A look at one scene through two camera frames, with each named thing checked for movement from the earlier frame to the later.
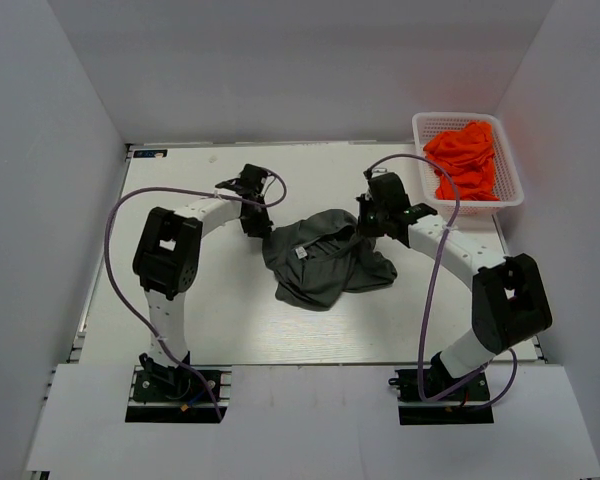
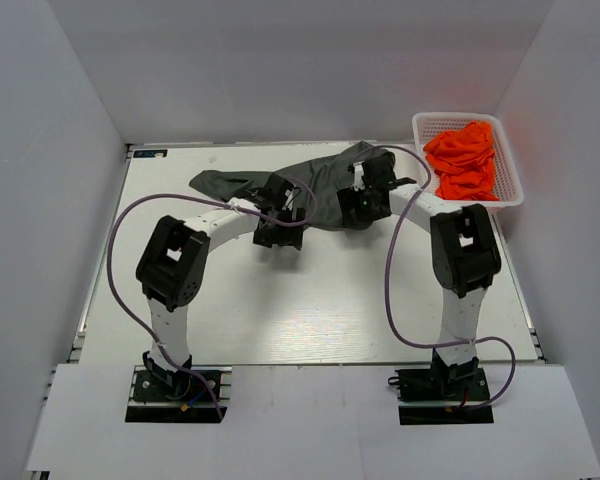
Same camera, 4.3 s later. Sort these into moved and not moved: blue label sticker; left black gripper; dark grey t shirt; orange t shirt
Moved: dark grey t shirt; left black gripper
Not moved: blue label sticker; orange t shirt
